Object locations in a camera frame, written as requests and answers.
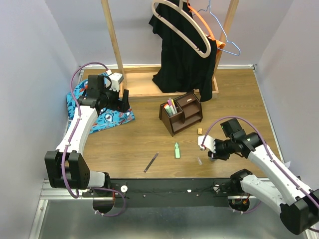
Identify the mint green highlighter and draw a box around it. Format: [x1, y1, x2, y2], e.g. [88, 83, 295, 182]
[166, 106, 174, 117]

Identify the pink red pen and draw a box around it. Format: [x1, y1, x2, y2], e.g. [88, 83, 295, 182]
[167, 99, 176, 115]

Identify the yellow white marker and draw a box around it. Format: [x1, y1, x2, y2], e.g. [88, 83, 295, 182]
[171, 99, 177, 113]

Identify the purple thin pen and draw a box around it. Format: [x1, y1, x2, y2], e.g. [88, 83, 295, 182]
[144, 152, 159, 173]

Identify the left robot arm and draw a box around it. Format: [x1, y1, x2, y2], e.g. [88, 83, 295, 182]
[44, 70, 134, 197]

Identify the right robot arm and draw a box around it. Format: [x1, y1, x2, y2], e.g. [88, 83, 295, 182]
[198, 116, 319, 235]

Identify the blue shark print cloth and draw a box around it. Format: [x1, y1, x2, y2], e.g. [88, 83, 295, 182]
[66, 72, 135, 133]

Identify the brown wooden desk organizer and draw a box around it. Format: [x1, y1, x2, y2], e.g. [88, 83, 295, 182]
[159, 91, 203, 136]

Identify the black hanging garment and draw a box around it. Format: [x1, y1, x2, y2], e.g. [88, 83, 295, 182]
[149, 0, 218, 103]

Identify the orange plastic hanger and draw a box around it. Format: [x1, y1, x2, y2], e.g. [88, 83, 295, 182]
[186, 0, 226, 50]

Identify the beige wooden hanger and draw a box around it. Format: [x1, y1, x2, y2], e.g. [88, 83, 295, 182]
[150, 0, 212, 58]

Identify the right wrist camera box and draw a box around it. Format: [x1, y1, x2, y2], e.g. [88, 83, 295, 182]
[197, 135, 215, 153]

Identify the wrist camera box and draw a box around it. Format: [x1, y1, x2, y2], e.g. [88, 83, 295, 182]
[106, 70, 124, 92]
[197, 135, 215, 153]

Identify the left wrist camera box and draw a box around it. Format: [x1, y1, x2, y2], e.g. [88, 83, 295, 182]
[106, 70, 124, 92]

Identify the wooden clothes rack frame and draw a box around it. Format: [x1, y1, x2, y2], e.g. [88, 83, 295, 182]
[100, 0, 240, 99]

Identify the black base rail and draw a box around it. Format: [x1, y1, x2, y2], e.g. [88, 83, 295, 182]
[82, 177, 250, 209]

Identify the blue wire hanger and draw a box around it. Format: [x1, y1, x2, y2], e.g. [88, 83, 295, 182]
[187, 0, 241, 56]

